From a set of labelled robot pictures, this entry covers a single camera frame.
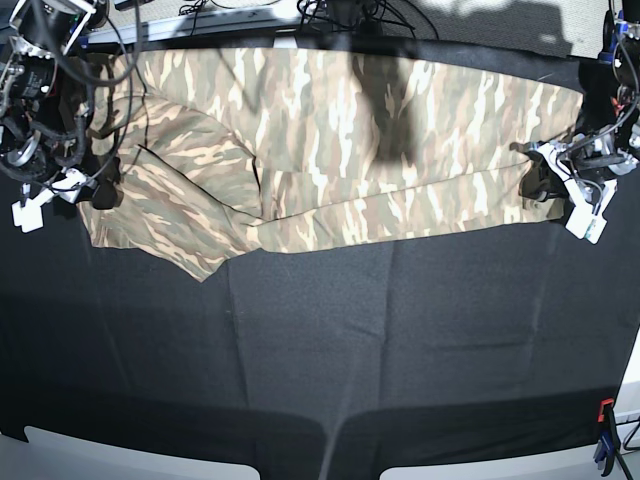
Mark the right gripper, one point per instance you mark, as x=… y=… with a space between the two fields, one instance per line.
x=42 y=173

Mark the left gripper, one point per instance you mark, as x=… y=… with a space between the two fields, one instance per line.
x=603 y=161

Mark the camouflage t-shirt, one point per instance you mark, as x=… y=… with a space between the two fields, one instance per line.
x=226 y=151

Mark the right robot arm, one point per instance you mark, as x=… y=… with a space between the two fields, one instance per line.
x=33 y=61

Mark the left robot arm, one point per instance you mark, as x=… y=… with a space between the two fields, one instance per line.
x=606 y=142

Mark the clamp bottom right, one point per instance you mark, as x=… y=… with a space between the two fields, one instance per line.
x=608 y=440

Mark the black table cloth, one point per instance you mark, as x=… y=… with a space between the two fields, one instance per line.
x=332 y=364

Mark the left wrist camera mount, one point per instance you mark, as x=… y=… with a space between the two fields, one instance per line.
x=590 y=198

